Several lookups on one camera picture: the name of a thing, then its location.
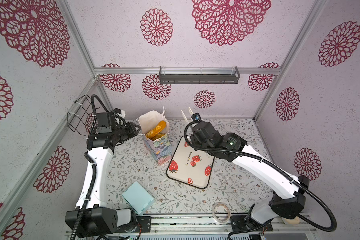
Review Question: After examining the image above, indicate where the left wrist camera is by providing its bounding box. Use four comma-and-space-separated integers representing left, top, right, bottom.
96, 108, 126, 134

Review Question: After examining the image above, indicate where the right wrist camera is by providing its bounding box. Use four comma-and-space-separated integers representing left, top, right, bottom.
191, 112, 223, 143

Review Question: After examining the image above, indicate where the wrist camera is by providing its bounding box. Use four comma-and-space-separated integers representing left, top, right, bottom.
191, 112, 223, 143
96, 108, 126, 134

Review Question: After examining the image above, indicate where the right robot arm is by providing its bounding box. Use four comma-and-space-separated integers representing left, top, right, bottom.
184, 110, 338, 239

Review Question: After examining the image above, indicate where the black wire basket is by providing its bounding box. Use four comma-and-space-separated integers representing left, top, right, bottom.
66, 95, 97, 137

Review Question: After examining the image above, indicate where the strawberry print bread tray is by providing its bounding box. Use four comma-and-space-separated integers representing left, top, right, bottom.
166, 137, 215, 189

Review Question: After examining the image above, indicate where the beige brush block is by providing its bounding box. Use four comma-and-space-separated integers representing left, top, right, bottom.
282, 217, 300, 226

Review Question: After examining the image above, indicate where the floral paper bag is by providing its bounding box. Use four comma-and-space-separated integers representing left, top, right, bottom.
135, 106, 172, 166

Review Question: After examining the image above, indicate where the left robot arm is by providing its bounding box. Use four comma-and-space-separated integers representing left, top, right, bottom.
65, 122, 141, 240

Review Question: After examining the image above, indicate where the clear tape roll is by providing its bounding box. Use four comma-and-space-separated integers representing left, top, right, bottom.
212, 202, 231, 223

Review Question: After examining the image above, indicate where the long twisted bread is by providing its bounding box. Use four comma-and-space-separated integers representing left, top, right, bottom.
145, 121, 167, 141

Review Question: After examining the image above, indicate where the light green box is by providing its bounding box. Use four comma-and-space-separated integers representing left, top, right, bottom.
122, 182, 155, 216

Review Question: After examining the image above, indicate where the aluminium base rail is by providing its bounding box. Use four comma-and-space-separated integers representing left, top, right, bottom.
107, 214, 320, 240

